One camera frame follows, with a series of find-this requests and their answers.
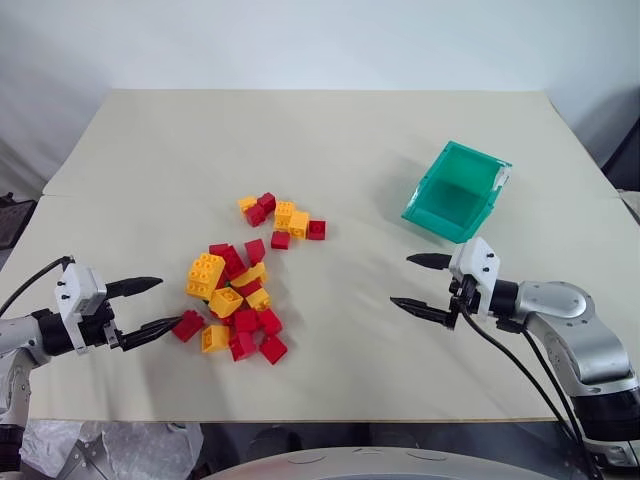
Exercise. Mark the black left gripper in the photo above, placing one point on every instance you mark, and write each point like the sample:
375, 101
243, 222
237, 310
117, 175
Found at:
97, 325

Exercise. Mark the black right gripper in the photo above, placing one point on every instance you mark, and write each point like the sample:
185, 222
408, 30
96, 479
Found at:
465, 295

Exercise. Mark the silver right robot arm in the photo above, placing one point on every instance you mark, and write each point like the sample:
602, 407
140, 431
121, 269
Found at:
580, 330

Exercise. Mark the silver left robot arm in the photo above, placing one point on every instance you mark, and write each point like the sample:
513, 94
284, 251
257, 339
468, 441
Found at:
20, 340

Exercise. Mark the small red block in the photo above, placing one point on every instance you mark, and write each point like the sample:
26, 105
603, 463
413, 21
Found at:
242, 346
219, 249
280, 240
255, 216
266, 201
248, 289
273, 350
317, 229
245, 320
189, 325
270, 321

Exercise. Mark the green plastic bin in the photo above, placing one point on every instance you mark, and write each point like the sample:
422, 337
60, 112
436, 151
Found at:
452, 197

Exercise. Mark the crumpled clear plastic sheet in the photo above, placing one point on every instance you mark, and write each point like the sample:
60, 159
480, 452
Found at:
115, 450

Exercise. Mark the black crate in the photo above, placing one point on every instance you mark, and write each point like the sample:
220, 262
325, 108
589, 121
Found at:
14, 220

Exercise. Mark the silver robot torso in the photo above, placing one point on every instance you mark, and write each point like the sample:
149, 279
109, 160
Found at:
400, 465

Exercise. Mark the dark background object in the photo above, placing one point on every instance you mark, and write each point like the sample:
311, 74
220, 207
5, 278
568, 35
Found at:
627, 150

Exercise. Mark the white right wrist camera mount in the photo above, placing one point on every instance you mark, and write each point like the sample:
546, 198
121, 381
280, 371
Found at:
477, 262

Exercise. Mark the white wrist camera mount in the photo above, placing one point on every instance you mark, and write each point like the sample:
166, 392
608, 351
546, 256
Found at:
477, 262
77, 292

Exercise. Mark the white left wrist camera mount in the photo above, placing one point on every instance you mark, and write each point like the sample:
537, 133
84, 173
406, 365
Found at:
77, 292

